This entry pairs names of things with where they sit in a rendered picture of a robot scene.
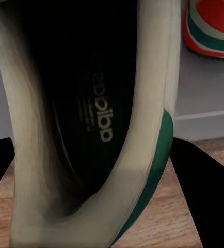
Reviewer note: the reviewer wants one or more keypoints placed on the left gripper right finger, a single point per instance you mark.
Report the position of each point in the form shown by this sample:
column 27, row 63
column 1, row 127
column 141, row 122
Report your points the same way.
column 201, row 178

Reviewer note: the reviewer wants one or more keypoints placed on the gym shoe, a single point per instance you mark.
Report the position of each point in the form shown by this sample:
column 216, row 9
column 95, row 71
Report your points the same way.
column 91, row 88
column 203, row 28

